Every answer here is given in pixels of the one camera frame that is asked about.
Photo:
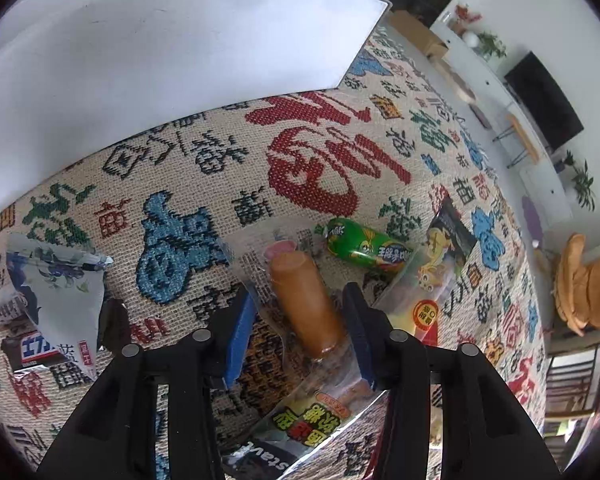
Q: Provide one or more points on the black television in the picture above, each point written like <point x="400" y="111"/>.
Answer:
<point x="545" y="100"/>

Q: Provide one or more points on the orange lounge chair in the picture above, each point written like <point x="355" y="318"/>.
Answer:
<point x="582" y="285"/>

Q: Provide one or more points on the red flower arrangement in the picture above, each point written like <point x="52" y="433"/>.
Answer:
<point x="467" y="12"/>

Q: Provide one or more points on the clear sausage packet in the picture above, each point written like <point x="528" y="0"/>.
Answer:
<point x="305" y="300"/>

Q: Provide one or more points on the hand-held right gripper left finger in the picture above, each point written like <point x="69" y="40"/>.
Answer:
<point x="240" y="332"/>

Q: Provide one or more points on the white floral triangular packet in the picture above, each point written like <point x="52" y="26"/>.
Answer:
<point x="60" y="285"/>

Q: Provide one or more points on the red white snack packet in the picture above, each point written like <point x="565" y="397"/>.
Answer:
<point x="0" y="315"/>

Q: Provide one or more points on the green wrapped sausage snack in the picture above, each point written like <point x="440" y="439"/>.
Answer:
<point x="365" y="247"/>

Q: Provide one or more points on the cardboard box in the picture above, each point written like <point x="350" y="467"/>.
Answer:
<point x="415" y="30"/>

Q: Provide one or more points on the small dark potted plant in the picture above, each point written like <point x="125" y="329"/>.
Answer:
<point x="569" y="160"/>

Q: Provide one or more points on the wooden hairpin leg stool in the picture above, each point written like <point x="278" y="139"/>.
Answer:
<point x="522" y="135"/>

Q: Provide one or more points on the green potted plant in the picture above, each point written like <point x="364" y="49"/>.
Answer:
<point x="491" y="46"/>

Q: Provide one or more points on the yellow clear snack packet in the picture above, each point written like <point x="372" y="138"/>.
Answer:
<point x="432" y="260"/>

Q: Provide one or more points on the dark wooden chair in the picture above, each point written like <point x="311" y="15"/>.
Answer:
<point x="577" y="375"/>

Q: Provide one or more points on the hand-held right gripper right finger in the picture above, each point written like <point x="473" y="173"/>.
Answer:
<point x="360" y="342"/>

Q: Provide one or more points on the black snack packet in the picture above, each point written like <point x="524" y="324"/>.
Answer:
<point x="114" y="322"/>

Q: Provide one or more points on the white media cabinet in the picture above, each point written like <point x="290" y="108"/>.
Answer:
<point x="487" y="77"/>

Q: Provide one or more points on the large leafy potted plant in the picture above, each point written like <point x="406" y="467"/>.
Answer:
<point x="584" y="185"/>

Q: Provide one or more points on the dark chocolate bar packet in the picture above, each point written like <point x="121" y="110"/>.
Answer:
<point x="35" y="350"/>

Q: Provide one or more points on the white round vase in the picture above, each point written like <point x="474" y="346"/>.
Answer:
<point x="471" y="39"/>

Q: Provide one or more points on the white box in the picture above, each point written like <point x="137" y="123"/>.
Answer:
<point x="155" y="60"/>

